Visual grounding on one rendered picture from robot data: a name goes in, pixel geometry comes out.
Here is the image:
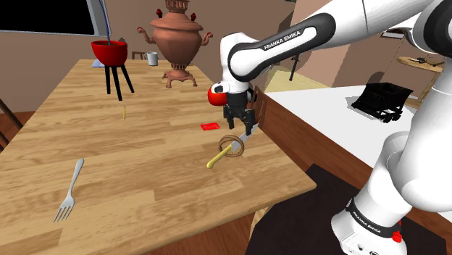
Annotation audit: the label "round wooden side table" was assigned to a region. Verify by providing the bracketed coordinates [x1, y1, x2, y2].
[395, 54, 445, 109]

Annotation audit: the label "light wooden table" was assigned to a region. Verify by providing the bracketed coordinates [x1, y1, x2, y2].
[0, 58, 317, 255]

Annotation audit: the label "white mug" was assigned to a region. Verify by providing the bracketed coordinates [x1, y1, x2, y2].
[143, 51, 159, 67]

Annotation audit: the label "dark window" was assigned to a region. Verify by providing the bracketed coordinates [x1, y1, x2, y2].
[0, 0, 112, 38]

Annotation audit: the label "yellow handled knife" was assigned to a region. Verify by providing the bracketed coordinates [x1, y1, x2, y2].
[206, 122, 261, 170]

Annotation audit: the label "red card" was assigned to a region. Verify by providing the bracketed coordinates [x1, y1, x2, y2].
[200, 121, 221, 132]

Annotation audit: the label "silver fork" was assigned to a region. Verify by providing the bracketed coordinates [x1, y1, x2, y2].
[52, 158, 85, 224]

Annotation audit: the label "black toy cart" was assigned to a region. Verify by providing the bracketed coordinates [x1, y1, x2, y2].
[351, 81, 414, 124]

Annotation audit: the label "red plant pot black legs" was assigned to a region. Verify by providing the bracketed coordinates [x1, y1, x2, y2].
[91, 0, 135, 102]

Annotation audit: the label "black floor stand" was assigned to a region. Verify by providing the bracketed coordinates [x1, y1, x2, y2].
[288, 52, 301, 83]

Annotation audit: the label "brown ring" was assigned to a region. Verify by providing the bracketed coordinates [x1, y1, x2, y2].
[217, 133, 246, 159]

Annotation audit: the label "white topped brown counter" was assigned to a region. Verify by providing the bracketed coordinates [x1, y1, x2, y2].
[262, 83, 452, 245]

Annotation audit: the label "dark robot stand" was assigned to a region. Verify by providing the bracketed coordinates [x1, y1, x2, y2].
[245, 163, 448, 255]

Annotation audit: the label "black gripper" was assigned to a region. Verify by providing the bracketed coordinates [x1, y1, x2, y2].
[222, 90, 259, 137]

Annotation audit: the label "copper samovar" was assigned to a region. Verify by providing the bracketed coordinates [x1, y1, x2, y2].
[137, 0, 214, 89]

